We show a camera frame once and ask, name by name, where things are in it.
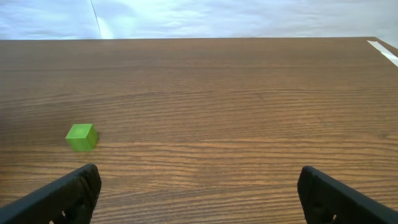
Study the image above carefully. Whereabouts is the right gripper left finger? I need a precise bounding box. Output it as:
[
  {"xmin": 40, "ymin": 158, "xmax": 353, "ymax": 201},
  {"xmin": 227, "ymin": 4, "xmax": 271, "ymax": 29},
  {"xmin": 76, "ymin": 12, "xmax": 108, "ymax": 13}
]
[{"xmin": 0, "ymin": 163, "xmax": 103, "ymax": 224}]

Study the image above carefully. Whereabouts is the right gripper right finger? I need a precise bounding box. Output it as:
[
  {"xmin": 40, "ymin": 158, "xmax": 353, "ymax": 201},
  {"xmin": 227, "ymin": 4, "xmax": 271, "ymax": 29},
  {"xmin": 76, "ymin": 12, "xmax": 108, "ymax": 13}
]
[{"xmin": 297, "ymin": 166, "xmax": 398, "ymax": 224}]

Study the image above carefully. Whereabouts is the green cube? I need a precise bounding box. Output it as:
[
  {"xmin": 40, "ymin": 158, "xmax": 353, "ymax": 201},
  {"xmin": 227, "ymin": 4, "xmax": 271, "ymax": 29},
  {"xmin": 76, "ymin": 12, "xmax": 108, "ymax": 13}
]
[{"xmin": 65, "ymin": 123, "xmax": 100, "ymax": 152}]

